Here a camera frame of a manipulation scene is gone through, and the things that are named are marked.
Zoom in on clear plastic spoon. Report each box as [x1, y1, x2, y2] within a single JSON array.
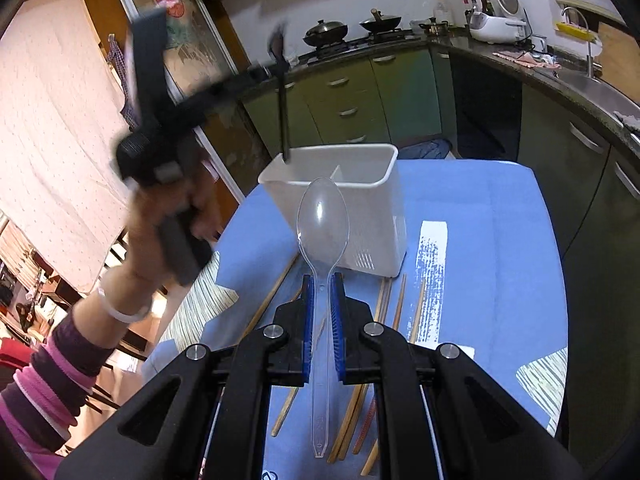
[[296, 178, 349, 458]]

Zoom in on long light wooden chopstick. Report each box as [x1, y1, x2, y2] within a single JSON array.
[[270, 320, 326, 438]]

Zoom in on reddish brown chopstick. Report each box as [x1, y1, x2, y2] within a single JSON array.
[[352, 399, 376, 455]]

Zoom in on black plastic fork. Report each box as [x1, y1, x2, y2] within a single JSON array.
[[268, 23, 291, 164]]

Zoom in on left forearm striped sleeve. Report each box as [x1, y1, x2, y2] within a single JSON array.
[[0, 263, 156, 480]]

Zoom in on chrome kitchen faucet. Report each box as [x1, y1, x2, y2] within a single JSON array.
[[561, 6, 594, 78]]

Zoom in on person's left hand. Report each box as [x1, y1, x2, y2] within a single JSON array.
[[115, 132, 222, 286]]

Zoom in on white plastic utensil holder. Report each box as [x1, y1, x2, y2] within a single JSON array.
[[258, 143, 408, 278]]

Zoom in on checkered red apron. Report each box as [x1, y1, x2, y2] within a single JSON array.
[[107, 34, 139, 130]]

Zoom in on blue star-pattern tablecloth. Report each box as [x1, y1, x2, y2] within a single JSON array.
[[139, 158, 571, 480]]

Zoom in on dark blue floor mat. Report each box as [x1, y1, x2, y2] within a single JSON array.
[[398, 139, 451, 160]]

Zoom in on black wok with lid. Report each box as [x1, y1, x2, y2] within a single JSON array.
[[360, 9, 401, 35], [303, 20, 348, 48]]

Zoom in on black gas stove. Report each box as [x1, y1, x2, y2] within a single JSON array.
[[297, 29, 419, 65]]

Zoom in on white rice cooker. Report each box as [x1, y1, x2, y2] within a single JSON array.
[[469, 0, 532, 44]]

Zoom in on stainless steel sink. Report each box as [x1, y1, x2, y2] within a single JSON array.
[[554, 68, 640, 131]]

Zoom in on white bracelet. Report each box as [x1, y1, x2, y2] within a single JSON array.
[[95, 278, 154, 325]]

